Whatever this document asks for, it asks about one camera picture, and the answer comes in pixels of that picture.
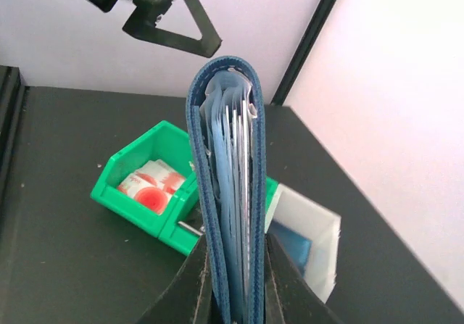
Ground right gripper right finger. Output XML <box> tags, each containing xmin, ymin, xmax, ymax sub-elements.
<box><xmin>265</xmin><ymin>234</ymin><xmax>341</xmax><ymax>324</ymax></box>

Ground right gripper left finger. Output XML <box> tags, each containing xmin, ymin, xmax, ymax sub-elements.
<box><xmin>137</xmin><ymin>236</ymin><xmax>214</xmax><ymax>324</ymax></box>

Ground blue card holder wallet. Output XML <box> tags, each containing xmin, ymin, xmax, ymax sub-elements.
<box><xmin>186</xmin><ymin>56</ymin><xmax>267</xmax><ymax>323</ymax></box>

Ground blue cards in white bin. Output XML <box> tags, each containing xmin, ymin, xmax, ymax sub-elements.
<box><xmin>268</xmin><ymin>220</ymin><xmax>312</xmax><ymax>275</ymax></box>

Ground orange cards in near bin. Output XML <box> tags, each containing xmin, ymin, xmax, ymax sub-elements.
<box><xmin>117</xmin><ymin>159</ymin><xmax>186</xmax><ymax>215</ymax></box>

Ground near green plastic bin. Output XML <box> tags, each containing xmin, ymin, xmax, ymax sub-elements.
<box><xmin>91</xmin><ymin>120</ymin><xmax>193</xmax><ymax>237</ymax></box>

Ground white plastic bin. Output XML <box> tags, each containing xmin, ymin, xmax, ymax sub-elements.
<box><xmin>265</xmin><ymin>183</ymin><xmax>341</xmax><ymax>302</ymax></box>

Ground left frame post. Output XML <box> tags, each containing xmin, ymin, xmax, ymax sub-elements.
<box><xmin>270</xmin><ymin>0</ymin><xmax>337</xmax><ymax>106</ymax></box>

